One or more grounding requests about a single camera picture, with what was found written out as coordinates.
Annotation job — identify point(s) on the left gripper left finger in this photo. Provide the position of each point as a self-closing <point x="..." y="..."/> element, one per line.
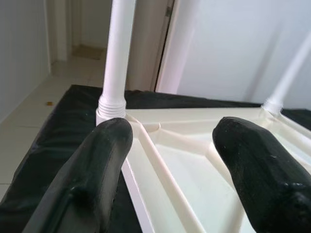
<point x="87" y="179"/>

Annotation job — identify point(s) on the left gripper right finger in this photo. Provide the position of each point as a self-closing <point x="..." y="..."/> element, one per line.
<point x="264" y="179"/>

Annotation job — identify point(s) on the white plastic table top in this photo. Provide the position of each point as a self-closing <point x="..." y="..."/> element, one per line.
<point x="189" y="174"/>

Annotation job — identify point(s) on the white plastic table leg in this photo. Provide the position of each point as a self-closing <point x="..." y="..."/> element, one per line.
<point x="116" y="60"/>
<point x="289" y="77"/>

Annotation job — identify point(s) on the black cloth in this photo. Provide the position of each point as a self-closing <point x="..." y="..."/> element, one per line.
<point x="48" y="136"/>

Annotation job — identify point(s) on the small orange floor object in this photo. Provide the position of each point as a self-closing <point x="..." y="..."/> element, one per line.
<point x="49" y="104"/>

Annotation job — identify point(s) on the metal door hinge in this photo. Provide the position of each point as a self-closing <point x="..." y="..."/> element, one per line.
<point x="167" y="11"/>

